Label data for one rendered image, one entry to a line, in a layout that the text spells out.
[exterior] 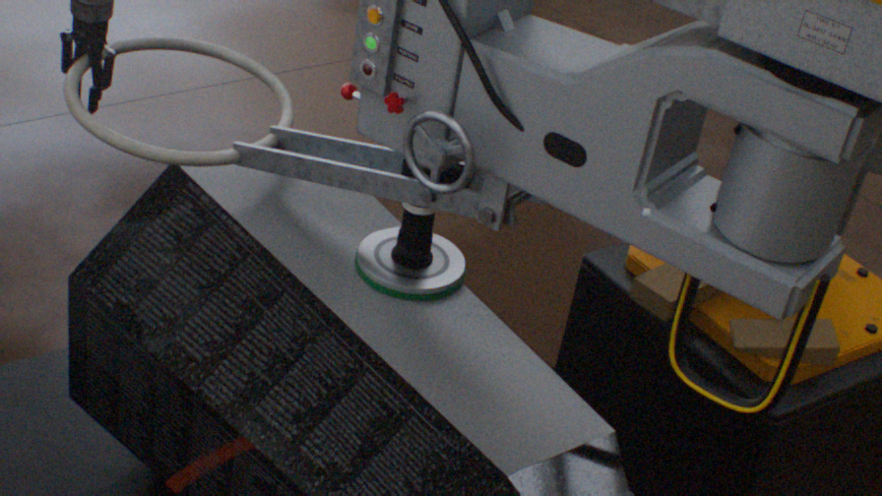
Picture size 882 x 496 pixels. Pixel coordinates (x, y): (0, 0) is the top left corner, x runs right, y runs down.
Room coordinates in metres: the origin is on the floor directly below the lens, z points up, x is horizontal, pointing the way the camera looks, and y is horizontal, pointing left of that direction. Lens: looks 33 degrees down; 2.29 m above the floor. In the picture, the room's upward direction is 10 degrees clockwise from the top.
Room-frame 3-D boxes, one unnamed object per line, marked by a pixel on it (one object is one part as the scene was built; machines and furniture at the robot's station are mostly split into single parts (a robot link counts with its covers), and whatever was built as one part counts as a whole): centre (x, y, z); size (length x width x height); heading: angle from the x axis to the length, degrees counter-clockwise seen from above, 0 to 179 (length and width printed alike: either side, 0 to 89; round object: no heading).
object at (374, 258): (2.18, 0.05, 0.84); 0.21 x 0.21 x 0.01
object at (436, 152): (2.02, 0.01, 1.20); 0.15 x 0.10 x 0.15; 58
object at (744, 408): (1.83, -0.51, 1.05); 0.23 x 0.03 x 0.32; 58
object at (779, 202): (1.84, -0.51, 1.34); 0.19 x 0.19 x 0.20
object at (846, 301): (2.45, -0.73, 0.76); 0.49 x 0.49 x 0.05; 40
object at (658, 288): (2.32, -0.50, 0.81); 0.20 x 0.10 x 0.05; 138
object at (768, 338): (2.21, -0.71, 0.80); 0.20 x 0.10 x 0.05; 91
